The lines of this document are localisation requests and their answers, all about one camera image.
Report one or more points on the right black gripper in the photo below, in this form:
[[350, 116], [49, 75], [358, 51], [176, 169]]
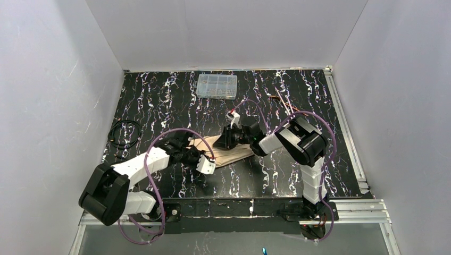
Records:
[[229, 137]]

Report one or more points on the clear plastic screw box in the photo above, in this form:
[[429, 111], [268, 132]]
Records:
[[217, 86]]

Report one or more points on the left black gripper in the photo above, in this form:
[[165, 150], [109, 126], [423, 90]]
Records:
[[194, 156]]

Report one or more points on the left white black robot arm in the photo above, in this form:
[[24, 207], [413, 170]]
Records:
[[108, 194]]

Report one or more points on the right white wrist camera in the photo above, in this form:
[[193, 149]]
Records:
[[234, 118]]

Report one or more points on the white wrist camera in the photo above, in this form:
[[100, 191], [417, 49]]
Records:
[[206, 165], [234, 118]]

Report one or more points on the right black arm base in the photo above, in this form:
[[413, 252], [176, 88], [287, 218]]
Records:
[[303, 210]]

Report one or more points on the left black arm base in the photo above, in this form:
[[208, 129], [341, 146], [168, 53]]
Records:
[[172, 212]]

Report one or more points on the beige cloth napkin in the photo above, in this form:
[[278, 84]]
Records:
[[226, 157]]

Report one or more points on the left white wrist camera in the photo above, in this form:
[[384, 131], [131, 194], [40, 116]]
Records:
[[206, 165]]

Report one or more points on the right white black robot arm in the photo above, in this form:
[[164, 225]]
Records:
[[304, 143]]

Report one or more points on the aluminium frame rail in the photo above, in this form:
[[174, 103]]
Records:
[[349, 210]]

